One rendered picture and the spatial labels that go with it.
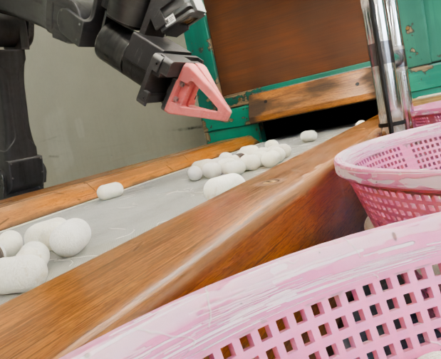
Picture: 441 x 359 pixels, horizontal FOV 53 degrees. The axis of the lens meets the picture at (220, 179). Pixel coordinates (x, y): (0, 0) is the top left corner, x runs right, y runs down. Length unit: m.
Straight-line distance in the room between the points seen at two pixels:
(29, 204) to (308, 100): 0.66
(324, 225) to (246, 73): 0.90
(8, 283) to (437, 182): 0.20
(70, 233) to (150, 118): 1.90
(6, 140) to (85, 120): 1.56
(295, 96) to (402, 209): 0.83
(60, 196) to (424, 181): 0.48
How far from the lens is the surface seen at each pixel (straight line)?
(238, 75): 1.15
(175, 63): 0.54
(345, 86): 1.00
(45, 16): 0.72
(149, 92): 0.55
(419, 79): 1.03
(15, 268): 0.24
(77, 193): 0.61
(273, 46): 1.11
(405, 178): 0.19
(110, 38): 0.61
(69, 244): 0.29
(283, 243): 0.19
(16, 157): 0.89
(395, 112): 0.47
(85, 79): 2.41
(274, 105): 1.04
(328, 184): 0.27
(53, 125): 2.59
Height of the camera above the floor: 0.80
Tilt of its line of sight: 7 degrees down
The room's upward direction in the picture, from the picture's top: 12 degrees counter-clockwise
